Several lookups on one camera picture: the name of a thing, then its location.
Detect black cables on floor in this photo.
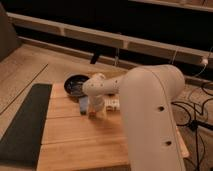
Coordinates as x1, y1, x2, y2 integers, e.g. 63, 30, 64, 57
171, 81, 213, 171

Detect white shelf rail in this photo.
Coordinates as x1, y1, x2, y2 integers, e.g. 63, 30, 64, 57
7, 12, 213, 65

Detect wooden table board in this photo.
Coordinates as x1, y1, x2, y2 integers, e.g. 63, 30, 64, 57
36, 82, 190, 171

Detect red pepper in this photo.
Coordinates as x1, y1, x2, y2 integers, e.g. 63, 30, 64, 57
89, 112, 96, 118

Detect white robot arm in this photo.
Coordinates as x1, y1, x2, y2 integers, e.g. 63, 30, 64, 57
83, 65, 186, 171

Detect blue rectangular block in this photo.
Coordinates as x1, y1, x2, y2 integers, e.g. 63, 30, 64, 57
79, 96, 88, 115

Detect black floor mat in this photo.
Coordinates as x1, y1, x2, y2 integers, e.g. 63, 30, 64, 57
0, 84, 52, 167

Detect white power plug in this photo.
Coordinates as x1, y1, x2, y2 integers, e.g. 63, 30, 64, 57
200, 58, 209, 66

